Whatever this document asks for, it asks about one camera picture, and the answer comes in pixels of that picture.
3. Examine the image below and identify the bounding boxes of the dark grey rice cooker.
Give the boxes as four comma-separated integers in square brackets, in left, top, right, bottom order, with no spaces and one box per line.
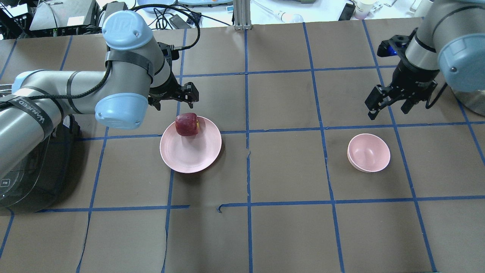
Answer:
[0,115,80,215]

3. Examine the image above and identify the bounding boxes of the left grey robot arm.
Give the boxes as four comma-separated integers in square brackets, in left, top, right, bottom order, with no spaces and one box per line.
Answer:
[0,10,199,177]

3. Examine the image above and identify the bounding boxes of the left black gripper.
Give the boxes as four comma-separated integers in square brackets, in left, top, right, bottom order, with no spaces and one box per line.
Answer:
[148,42,199,111]

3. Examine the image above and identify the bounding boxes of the black power adapter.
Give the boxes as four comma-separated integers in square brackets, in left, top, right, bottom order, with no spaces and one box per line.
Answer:
[169,14,192,29]

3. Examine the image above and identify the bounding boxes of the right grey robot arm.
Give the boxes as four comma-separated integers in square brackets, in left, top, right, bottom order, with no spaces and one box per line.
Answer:
[365,0,485,120]

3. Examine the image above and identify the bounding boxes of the white paper cup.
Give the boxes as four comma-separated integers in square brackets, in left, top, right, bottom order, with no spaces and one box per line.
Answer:
[354,0,377,20]

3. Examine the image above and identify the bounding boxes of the black computer box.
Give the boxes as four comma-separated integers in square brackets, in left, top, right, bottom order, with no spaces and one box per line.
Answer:
[29,0,99,31]

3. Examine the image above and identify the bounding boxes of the pink plate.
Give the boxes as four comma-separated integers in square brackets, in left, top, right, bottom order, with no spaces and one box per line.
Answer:
[159,116,222,173]

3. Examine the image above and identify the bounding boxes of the aluminium frame post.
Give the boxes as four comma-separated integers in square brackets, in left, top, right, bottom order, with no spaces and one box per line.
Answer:
[233,0,252,30]

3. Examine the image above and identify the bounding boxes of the pink bowl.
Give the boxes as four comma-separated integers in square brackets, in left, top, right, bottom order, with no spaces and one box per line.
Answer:
[346,133,390,173]

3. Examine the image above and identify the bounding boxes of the red apple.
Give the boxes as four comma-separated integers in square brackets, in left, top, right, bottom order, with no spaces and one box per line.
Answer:
[175,113,200,137]

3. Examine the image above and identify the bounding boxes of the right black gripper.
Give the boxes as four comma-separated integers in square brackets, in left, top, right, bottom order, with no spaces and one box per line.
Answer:
[365,34,440,120]

